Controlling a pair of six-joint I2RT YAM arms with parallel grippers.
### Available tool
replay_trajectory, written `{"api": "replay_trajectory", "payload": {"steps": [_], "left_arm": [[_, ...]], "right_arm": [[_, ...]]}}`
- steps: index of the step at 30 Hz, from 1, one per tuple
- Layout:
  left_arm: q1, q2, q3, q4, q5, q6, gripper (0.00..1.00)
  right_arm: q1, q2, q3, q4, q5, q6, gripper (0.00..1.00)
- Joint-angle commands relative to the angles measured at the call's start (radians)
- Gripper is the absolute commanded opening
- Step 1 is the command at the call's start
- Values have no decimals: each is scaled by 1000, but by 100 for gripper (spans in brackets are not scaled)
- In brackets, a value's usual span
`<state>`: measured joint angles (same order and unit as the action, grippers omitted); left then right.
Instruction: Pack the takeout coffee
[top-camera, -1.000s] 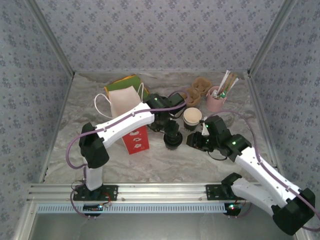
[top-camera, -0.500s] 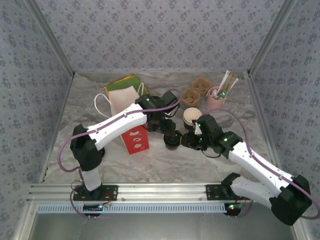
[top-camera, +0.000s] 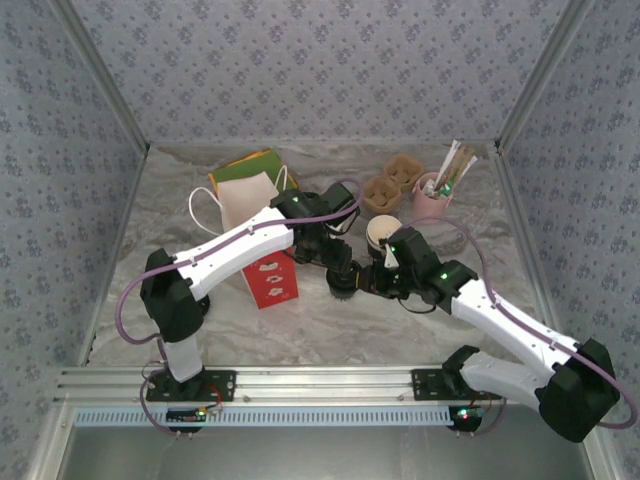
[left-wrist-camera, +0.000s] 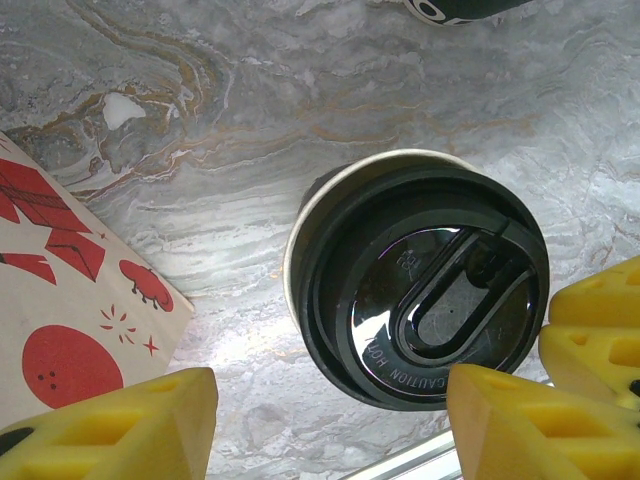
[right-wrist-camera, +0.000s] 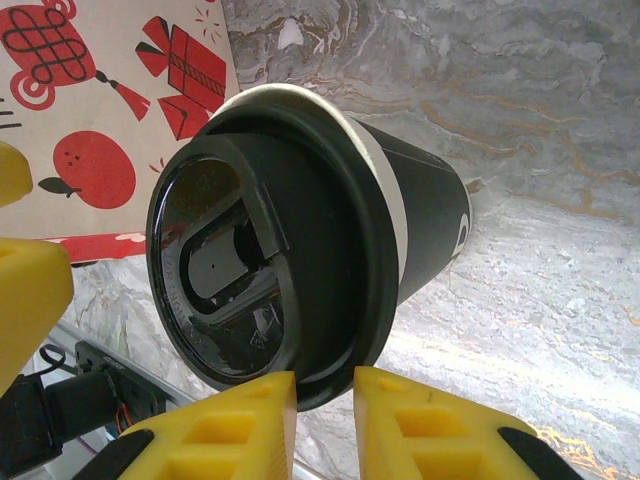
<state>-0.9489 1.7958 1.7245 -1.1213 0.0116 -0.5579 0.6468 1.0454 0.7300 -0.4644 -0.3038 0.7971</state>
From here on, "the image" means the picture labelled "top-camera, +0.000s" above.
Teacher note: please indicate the aluminium frame post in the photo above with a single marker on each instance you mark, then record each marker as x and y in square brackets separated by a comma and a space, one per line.
[545, 75]
[100, 75]

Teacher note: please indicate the pink holder cup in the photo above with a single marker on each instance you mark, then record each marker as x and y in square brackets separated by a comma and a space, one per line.
[430, 207]

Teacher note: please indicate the green packet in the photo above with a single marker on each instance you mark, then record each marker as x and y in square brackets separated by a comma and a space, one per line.
[445, 190]

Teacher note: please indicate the controller board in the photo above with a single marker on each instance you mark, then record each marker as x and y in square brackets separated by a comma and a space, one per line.
[185, 415]
[467, 414]

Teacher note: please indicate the right controller board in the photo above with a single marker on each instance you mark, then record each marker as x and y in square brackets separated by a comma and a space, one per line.
[467, 414]

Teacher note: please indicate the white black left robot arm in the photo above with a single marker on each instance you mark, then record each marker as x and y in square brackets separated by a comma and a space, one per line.
[235, 245]

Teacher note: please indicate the grey metal panel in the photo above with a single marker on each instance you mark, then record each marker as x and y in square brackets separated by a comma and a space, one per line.
[320, 455]

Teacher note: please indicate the red white paper bag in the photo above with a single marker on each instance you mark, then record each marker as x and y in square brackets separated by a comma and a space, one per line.
[272, 287]

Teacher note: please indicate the white sugar packets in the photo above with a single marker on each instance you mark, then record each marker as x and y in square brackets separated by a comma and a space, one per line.
[429, 187]

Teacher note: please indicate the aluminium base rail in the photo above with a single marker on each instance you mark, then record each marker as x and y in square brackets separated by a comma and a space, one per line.
[320, 385]

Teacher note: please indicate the white wrapped straw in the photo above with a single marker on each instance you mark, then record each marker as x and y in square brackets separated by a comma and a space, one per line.
[467, 169]
[450, 155]

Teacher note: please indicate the left controller board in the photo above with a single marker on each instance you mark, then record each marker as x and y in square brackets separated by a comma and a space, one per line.
[185, 415]

